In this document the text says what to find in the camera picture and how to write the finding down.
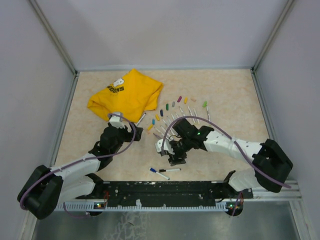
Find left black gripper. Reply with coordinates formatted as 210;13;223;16
110;121;142;155

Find black cap marker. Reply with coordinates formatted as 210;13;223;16
159;168;181;173

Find blue cap whiteboard marker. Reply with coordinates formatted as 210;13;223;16
149;167;170;180

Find yellow cap rainbow marker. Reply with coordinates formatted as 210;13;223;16
187;105;196;124

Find lime green cap marker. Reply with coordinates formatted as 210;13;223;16
205;106;211;122

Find lime green pen cap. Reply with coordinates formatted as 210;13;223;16
202;101;208;108

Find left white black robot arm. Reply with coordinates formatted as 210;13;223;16
17;123;143;220

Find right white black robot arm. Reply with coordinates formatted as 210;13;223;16
155;117;293;198

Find navy cap white marker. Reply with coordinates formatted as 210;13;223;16
137;112;147;125

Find yellow printed t-shirt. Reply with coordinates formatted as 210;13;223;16
87;68;164;123

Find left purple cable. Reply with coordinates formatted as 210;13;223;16
19;113;137;220

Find purple cable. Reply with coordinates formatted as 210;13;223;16
161;115;292;217
19;113;137;220

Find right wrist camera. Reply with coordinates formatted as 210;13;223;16
154;138;175;156

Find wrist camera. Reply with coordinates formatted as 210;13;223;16
154;138;175;156
108;112;127;129

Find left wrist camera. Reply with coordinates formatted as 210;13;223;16
108;112;127;129

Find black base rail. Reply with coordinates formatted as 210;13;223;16
78;174;253;216

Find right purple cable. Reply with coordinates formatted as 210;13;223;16
161;115;292;217

